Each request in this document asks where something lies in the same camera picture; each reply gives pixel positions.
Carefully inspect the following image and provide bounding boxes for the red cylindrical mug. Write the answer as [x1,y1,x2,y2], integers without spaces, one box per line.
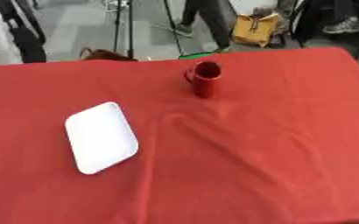
[184,60,224,99]

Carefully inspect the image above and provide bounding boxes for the white rectangular tray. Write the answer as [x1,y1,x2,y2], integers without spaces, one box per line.
[63,101,140,175]

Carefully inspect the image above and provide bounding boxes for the yellow bag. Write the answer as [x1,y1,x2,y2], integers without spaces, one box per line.
[231,7,284,48]

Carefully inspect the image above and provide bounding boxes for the brown bag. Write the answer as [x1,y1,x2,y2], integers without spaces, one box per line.
[78,47,138,62]

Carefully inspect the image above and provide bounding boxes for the person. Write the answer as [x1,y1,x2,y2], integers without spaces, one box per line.
[0,0,48,66]
[172,0,240,53]
[288,0,359,49]

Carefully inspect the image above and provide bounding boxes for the black tripod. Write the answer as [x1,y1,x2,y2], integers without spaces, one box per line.
[104,0,186,60]

